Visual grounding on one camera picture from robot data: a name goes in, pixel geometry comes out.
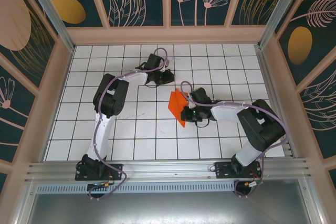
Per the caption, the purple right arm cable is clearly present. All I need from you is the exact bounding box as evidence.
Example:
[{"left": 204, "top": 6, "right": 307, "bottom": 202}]
[{"left": 180, "top": 80, "right": 289, "bottom": 198}]

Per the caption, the grey metal sheet panel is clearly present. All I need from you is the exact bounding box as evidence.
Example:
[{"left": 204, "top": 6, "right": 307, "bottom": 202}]
[{"left": 15, "top": 192, "right": 323, "bottom": 224}]

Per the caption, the aluminium frame post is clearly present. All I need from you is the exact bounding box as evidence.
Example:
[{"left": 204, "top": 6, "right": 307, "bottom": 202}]
[
  {"left": 257, "top": 0, "right": 316, "bottom": 50},
  {"left": 20, "top": 0, "right": 76, "bottom": 53}
]

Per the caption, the grey slotted cable duct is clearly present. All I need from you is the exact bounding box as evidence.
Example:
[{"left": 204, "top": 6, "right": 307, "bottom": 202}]
[{"left": 35, "top": 183, "right": 237, "bottom": 194}]

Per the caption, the orange cloth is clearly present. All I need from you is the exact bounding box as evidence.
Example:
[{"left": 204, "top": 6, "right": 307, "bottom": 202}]
[{"left": 167, "top": 87, "right": 190, "bottom": 128}]

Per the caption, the aluminium side rail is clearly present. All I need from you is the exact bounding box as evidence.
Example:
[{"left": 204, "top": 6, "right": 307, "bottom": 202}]
[{"left": 254, "top": 47, "right": 300, "bottom": 161}]

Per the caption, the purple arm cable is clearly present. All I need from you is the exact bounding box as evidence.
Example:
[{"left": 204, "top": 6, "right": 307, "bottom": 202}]
[
  {"left": 180, "top": 80, "right": 289, "bottom": 198},
  {"left": 91, "top": 47, "right": 170, "bottom": 201}
]

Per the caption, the aluminium mounting rail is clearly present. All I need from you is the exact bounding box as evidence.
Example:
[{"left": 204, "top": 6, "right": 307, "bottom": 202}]
[{"left": 25, "top": 158, "right": 312, "bottom": 184}]

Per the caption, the small circuit board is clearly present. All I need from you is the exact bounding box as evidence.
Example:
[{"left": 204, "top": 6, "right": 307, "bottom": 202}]
[
  {"left": 87, "top": 181, "right": 114, "bottom": 191},
  {"left": 240, "top": 179, "right": 263, "bottom": 192}
]

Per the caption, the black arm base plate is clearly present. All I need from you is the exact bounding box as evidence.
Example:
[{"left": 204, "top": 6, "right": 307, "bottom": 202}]
[
  {"left": 214, "top": 161, "right": 263, "bottom": 180},
  {"left": 75, "top": 163, "right": 124, "bottom": 182}
]

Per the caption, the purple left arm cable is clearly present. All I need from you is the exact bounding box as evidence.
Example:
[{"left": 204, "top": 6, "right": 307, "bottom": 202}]
[{"left": 91, "top": 47, "right": 170, "bottom": 201}]

